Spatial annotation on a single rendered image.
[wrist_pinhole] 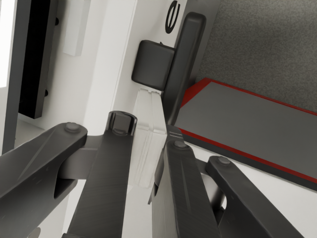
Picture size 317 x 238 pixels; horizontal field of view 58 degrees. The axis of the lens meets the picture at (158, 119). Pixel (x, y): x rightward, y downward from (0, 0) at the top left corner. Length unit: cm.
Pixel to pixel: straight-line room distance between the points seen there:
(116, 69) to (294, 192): 26
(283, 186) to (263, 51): 77
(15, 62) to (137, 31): 9
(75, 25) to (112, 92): 12
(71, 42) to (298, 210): 30
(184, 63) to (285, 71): 93
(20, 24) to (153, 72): 9
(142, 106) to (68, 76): 16
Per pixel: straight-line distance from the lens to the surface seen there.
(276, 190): 36
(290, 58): 109
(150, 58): 18
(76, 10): 28
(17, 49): 22
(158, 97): 18
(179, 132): 15
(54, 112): 32
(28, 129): 33
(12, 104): 23
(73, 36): 28
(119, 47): 17
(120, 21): 17
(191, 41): 17
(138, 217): 42
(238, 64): 109
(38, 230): 35
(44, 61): 28
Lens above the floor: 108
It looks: 68 degrees down
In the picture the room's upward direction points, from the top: 128 degrees counter-clockwise
